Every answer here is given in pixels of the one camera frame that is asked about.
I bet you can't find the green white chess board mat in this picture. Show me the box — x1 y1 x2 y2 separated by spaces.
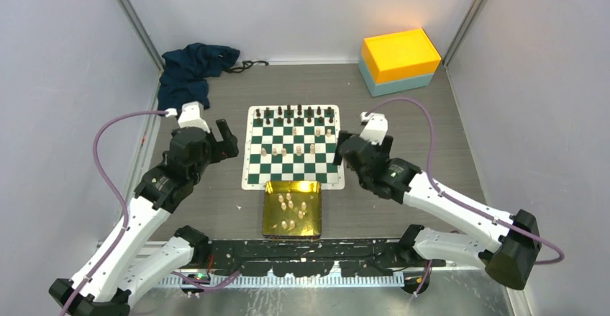
240 104 345 190

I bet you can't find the dark blue cloth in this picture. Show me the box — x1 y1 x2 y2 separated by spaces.
157 42 240 111

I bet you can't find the yellow box lid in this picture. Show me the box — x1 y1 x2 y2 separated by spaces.
361 28 441 83

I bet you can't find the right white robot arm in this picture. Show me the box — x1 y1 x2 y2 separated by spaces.
334 130 542 290

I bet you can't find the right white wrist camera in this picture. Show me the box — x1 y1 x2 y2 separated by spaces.
359 112 388 145

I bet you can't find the light blue box base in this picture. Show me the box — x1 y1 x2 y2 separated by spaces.
358 58 434 97

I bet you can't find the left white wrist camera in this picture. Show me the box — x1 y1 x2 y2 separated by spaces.
164 101 211 133

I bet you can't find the aluminium front rail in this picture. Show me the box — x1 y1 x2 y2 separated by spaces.
157 273 406 290

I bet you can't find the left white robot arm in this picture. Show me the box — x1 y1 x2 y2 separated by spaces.
49 119 239 315

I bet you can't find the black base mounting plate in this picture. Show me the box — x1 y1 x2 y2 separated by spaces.
186 238 425 278

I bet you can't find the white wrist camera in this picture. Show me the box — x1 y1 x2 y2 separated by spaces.
359 112 388 145
164 101 211 133

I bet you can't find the black cord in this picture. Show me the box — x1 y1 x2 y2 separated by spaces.
224 59 270 74

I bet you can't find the gold metal tin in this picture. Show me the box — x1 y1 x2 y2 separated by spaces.
262 181 322 240

